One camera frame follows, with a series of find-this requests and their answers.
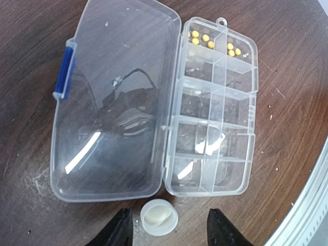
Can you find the clear plastic pill organizer box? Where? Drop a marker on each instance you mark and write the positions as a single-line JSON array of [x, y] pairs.
[[140, 107]]

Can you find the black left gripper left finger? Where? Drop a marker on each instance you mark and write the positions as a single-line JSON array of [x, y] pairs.
[[117, 232]]

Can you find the yellow pill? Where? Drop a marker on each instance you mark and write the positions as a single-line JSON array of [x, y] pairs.
[[230, 46], [237, 51], [195, 34], [211, 44], [205, 38], [195, 41], [231, 53]]

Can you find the white bottle cap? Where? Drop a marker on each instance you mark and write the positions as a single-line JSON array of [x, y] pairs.
[[158, 217]]

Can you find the aluminium front rail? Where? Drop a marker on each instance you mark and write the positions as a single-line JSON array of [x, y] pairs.
[[306, 222]]

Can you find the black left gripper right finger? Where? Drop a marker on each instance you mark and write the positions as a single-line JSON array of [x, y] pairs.
[[220, 231]]

